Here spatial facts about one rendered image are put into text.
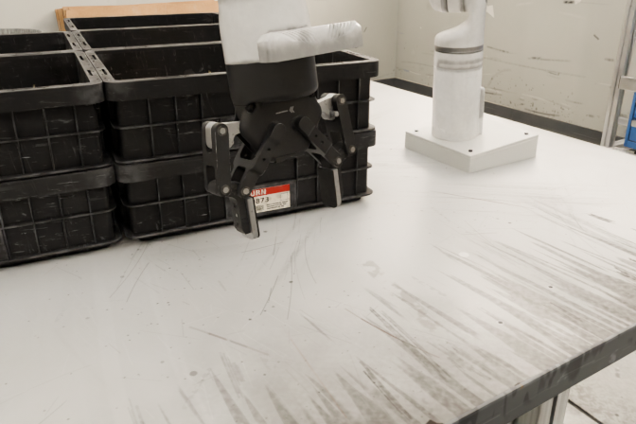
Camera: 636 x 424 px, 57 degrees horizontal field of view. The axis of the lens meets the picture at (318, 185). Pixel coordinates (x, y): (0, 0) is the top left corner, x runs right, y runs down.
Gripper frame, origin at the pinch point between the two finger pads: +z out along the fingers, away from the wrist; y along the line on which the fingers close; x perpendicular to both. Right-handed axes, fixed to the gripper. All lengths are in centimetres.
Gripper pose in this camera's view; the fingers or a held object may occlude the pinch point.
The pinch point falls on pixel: (292, 214)
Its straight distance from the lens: 52.9
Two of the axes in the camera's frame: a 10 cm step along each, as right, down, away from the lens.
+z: 1.2, 9.5, 2.9
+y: -7.8, 2.7, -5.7
